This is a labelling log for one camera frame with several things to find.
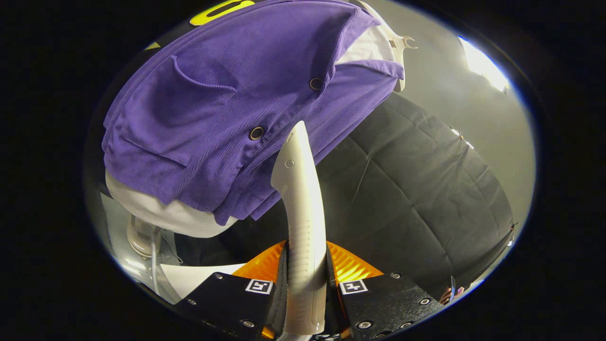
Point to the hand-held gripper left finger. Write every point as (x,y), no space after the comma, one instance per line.
(280,308)

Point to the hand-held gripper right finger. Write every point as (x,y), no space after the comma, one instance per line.
(335,308)

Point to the white garment steamer head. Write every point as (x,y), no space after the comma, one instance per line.
(303,213)

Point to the white shirt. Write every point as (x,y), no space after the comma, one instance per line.
(165,215)

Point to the grey steamer base unit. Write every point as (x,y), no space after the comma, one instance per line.
(142,237)

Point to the white clothes hanger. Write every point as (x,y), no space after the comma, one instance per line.
(400,45)

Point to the white floor sheet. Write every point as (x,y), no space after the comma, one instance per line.
(199,279)

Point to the black backdrop cloth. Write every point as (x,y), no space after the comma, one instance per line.
(402,189)

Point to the ceiling light panel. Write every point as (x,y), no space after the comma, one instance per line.
(483,64)

